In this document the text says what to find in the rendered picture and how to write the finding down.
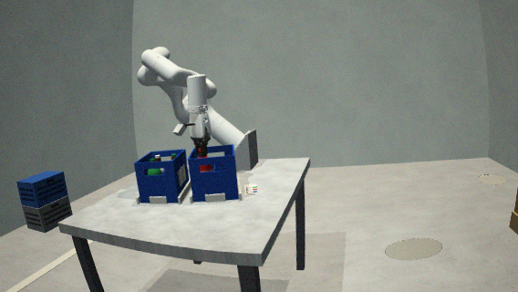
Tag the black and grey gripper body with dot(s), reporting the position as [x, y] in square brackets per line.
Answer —
[201, 121]

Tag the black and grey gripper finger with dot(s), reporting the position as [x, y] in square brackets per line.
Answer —
[197, 144]
[204, 143]

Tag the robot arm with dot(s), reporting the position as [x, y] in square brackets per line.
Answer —
[200, 90]

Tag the blue crate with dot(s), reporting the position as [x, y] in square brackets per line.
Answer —
[222, 181]
[171, 184]

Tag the white bottle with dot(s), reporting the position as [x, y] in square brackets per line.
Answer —
[158, 159]

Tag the white paper strip with colored squares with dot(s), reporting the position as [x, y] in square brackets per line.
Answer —
[250, 189]

